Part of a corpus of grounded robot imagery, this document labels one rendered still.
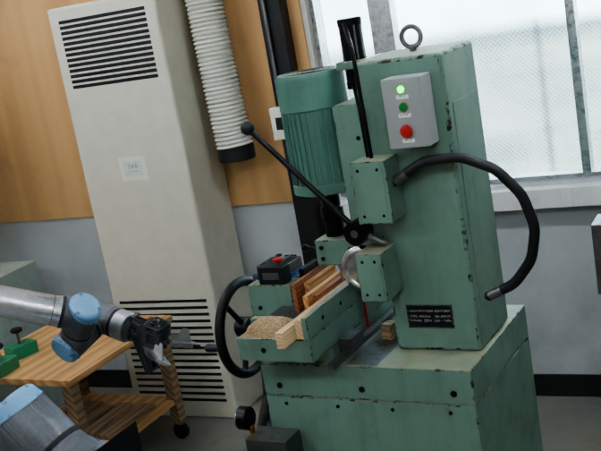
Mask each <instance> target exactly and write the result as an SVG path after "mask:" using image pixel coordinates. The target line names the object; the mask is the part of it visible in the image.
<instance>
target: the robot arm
mask: <svg viewBox="0 0 601 451"><path fill-rule="evenodd" d="M0 317H3V318H8V319H17V320H22V321H28V322H33V323H38V324H43V325H48V326H53V327H56V328H60V329H61V331H60V333H59V334H58V335H57V336H55V337H54V339H53V340H52V342H51V345H52V348H53V350H54V352H55V353H56V354H57V355H58V356H59V357H60V358H61V359H63V360H64V361H66V362H75V361H77V360H78V359H79V358H80V357H81V356H82V355H83V354H84V353H85V352H86V351H87V350H88V349H89V348H90V347H91V346H92V345H93V344H94V343H95V342H96V341H97V340H98V339H99V338H100V337H101V336H102V335H106V336H110V337H112V338H114V339H116V340H118V341H121V342H124V343H125V342H128V341H130V342H131V341H132V342H133V343H134V346H135V348H136V351H137V353H138V356H139V358H140V361H141V364H142V367H143V369H144V371H145V373H147V374H148V373H151V372H153V371H154V370H156V369H158V368H159V364H161V365H164V366H166V367H172V364H171V363H170V362H169V361H168V360H167V359H166V358H165V357H164V349H166V348H167V345H170V346H171V347H173V348H178V347H183V348H191V349H196V348H198V347H200V344H198V343H196V342H193V341H191V340H190V331H189V330H188V329H187V328H183V329H182V330H181V331H180V333H179V334H171V321H168V320H166V319H162V318H159V317H158V316H156V317H154V318H153V317H150V318H151V319H150V318H148V319H144V318H142V317H141V316H140V313H139V312H135V313H132V312H130V311H127V310H124V309H122V308H119V307H117V306H114V305H113V304H110V303H108V302H105V301H103V300H101V299H97V298H95V297H94V296H93V295H91V294H86V293H79V294H75V295H74V296H73V297H68V296H63V295H62V296H59V295H53V294H45V293H40V292H35V291H30V290H25V289H20V288H15V287H10V286H5V285H0ZM153 319H154V320H153ZM169 335H170V336H169ZM105 443H106V442H105V441H103V440H100V439H98V438H95V437H93V436H90V435H89V434H87V433H85V432H83V431H82V430H81V429H80V428H79V427H78V426H77V425H76V424H75V423H74V422H73V421H72V420H71V419H70V418H69V417H68V416H67V415H66V414H65V413H64V412H63V411H62V410H61V409H60V408H59V407H58V406H57V405H55V404H54V403H53V402H52V401H51V400H50V399H49V398H48V397H47V396H46V395H45V394H44V393H43V391H42V390H40V389H38V388H37V387H36V386H35V385H33V384H27V385H24V386H22V387H20V388H18V389H17V390H15V391H14V392H13V393H11V394H10V395H9V396H8V397H6V398H5V400H4V401H3V402H2V403H1V404H0V451H96V450H97V449H99V448H100V447H102V446H103V445H104V444H105Z"/></svg>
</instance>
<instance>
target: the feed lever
mask: <svg viewBox="0 0 601 451"><path fill-rule="evenodd" d="M241 132H242V133H243V134H245V135H251V136H252V137H253V138H254V139H256V140H257V141H258V142H259V143H260V144H261V145H262V146H263V147H264V148H265V149H266V150H267V151H269V152H270V153H271V154H272V155H273V156H274V157H275V158H276V159H277V160H278V161H279V162H280V163H282V164H283V165H284V166H285V167H286V168H287V169H288V170H289V171H290V172H291V173H292V174H293V175H295V176H296V177H297V178H298V179H299V180H300V181H301V182H302V183H303V184H304V185H305V186H306V187H308V188H309V189H310V190H311V191H312V192H313V193H314V194H315V195H316V196H317V197H318V198H319V199H320V200H322V201H323V202H324V203H325V204H326V205H327V206H328V207H329V208H330V209H331V210H332V211H333V212H334V213H335V214H336V215H337V216H338V217H339V218H340V219H341V220H342V221H343V222H344V223H345V224H347V225H346V226H345V228H344V229H343V235H344V238H345V240H346V241H347V242H348V243H349V244H351V245H354V246H359V245H362V244H363V243H364V242H365V241H367V240H371V241H373V242H375V243H379V244H381V245H387V240H386V239H384V238H381V237H379V236H377V235H374V234H373V233H374V228H373V226H372V224H368V225H360V222H359V218H358V217H357V218H355V219H354V220H352V221H351V220H350V219H349V218H348V217H347V216H345V215H344V213H343V212H342V211H341V210H340V209H339V208H337V207H336V206H335V205H334V204H333V203H332V202H331V201H330V200H329V199H328V198H327V197H326V196H325V195H323V194H322V193H321V192H320V191H319V190H318V189H317V188H316V187H315V186H314V185H313V184H312V183H310V182H309V181H308V180H307V179H306V178H305V177H304V176H303V175H302V174H301V173H300V172H298V171H297V170H296V169H295V168H294V167H293V166H292V165H291V164H290V163H289V162H288V161H287V160H285V159H284V158H283V157H282V156H281V155H280V154H279V153H278V152H277V151H276V150H275V149H273V148H272V147H271V146H270V145H269V144H268V143H267V142H266V141H265V140H264V139H263V138H262V137H260V136H259V135H258V134H257V133H256V132H255V126H254V124H253V123H252V122H248V121H247V122H244V123H243V124H242V125H241Z"/></svg>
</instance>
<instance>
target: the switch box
mask: <svg viewBox="0 0 601 451"><path fill-rule="evenodd" d="M380 84H381V90H382V96H383V101H384V108H385V118H386V124H387V130H388V136H389V141H390V148H391V149H405V148H416V147H427V146H431V145H432V144H434V143H436V142H438V141H439V136H438V130H437V123H436V110H435V104H434V98H433V91H432V85H431V79H430V73H429V72H419V73H412V74H404V75H396V76H390V77H388V78H385V79H383V80H381V81H380ZM399 85H403V86H404V88H405V91H404V93H402V94H400V93H398V92H397V90H396V88H397V86H399ZM407 94H408V96H409V98H404V99H396V96H399V95H407ZM401 102H406V103H407V104H408V106H409V109H408V111H406V112H401V111H400V110H399V107H398V106H399V104H400V103H401ZM407 113H411V117H403V118H399V114H407ZM405 124H408V125H409V126H410V127H411V128H412V130H413V134H412V135H411V136H410V137H409V138H403V137H402V136H401V134H400V129H401V127H402V126H403V125H405ZM403 139H415V142H408V143H402V140H403Z"/></svg>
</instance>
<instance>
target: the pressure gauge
mask: <svg viewBox="0 0 601 451"><path fill-rule="evenodd" d="M255 422H256V413H255V410H254V409H253V408H252V407H251V406H243V405H241V406H239V407H238V408H237V409H236V411H235V414H234V424H235V427H236V428H237V429H238V430H249V431H250V435H251V434H254V433H256V430H255Z"/></svg>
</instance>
